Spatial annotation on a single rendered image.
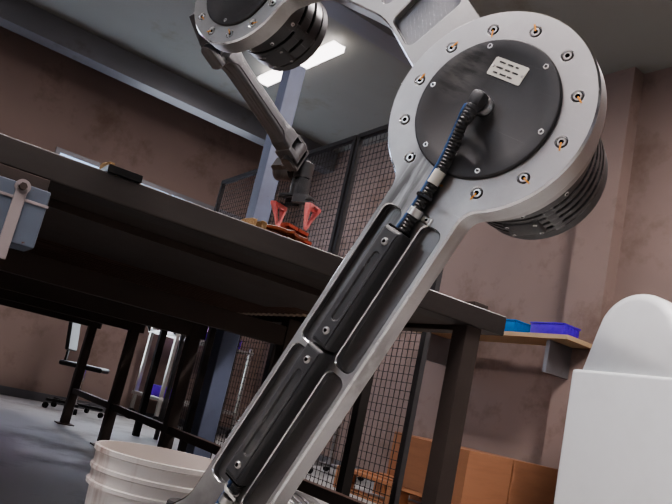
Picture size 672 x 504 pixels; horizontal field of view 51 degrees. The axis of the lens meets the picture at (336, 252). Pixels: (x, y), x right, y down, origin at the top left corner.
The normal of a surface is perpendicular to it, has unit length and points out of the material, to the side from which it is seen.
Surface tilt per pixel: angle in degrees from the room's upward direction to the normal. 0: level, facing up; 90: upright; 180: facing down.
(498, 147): 90
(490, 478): 90
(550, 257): 90
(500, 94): 90
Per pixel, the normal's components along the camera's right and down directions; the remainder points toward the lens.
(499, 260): -0.77, -0.29
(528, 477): 0.54, -0.07
